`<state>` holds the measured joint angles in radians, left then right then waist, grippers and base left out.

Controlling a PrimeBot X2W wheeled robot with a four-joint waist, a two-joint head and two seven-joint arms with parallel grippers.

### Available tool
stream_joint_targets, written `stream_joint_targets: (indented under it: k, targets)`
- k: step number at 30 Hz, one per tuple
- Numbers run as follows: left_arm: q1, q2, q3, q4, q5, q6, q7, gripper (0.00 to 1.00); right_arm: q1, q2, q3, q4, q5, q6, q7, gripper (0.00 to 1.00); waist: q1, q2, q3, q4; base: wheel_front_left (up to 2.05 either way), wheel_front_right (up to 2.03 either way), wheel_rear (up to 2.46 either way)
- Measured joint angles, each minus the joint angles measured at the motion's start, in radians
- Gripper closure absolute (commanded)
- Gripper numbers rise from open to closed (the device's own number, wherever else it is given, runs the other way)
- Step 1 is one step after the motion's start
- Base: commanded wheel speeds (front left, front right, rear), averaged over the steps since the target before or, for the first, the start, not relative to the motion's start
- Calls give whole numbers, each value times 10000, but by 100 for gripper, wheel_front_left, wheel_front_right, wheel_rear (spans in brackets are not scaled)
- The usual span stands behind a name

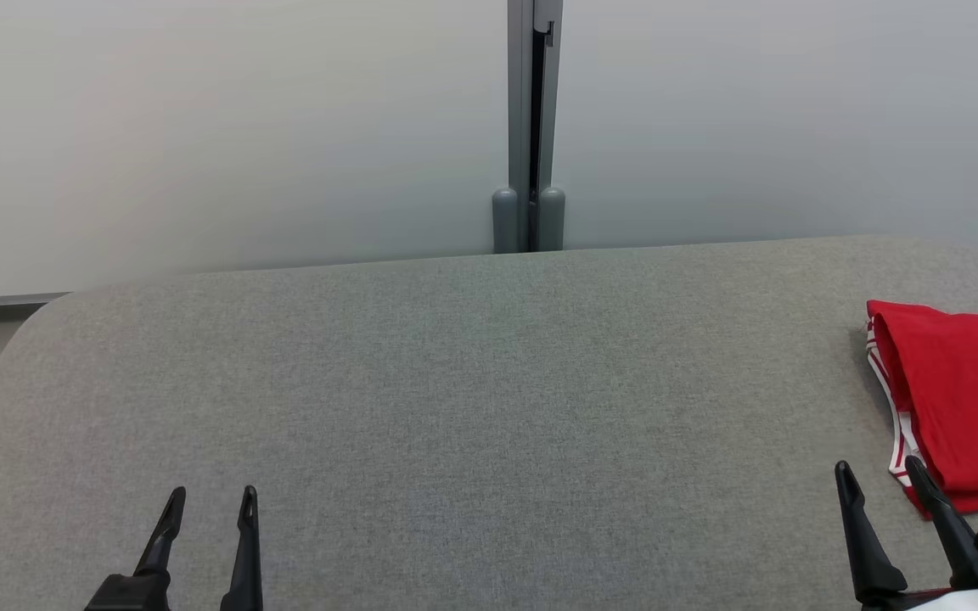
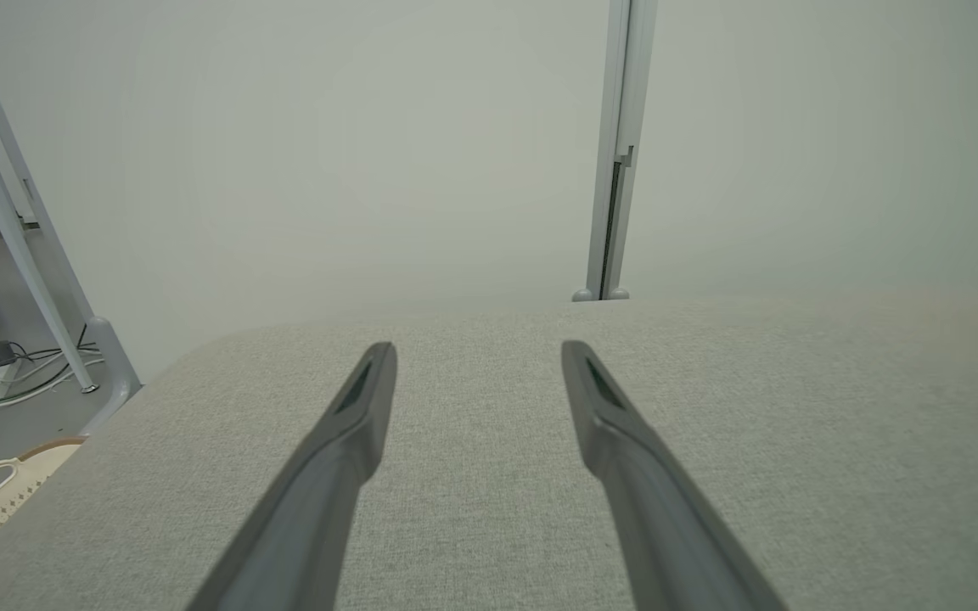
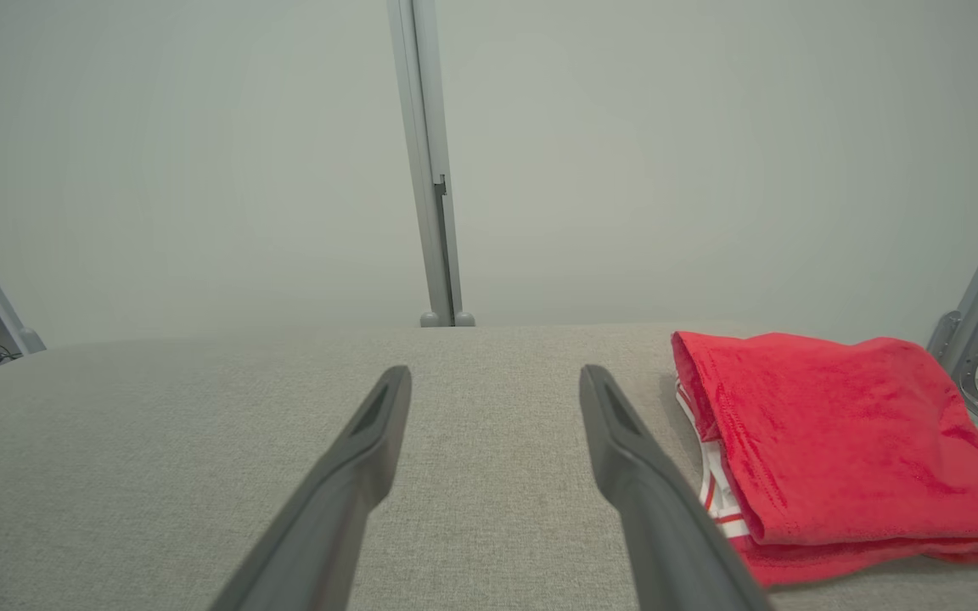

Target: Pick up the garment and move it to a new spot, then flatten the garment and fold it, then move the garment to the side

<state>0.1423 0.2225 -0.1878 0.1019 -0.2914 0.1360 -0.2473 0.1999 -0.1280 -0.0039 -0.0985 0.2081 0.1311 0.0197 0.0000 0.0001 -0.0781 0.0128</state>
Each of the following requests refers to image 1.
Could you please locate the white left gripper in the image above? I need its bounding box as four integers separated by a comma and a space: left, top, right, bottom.
84, 485, 263, 611

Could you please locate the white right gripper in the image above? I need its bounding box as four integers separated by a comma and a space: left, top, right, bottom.
835, 456, 978, 611

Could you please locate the red white basketball jersey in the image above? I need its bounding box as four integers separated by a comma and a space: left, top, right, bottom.
865, 300, 978, 497

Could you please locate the grey cylindrical post cap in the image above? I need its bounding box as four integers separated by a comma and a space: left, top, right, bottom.
492, 188, 521, 255
538, 187, 566, 252

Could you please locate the grey partition post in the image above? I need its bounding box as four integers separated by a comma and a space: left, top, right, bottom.
508, 0, 564, 254

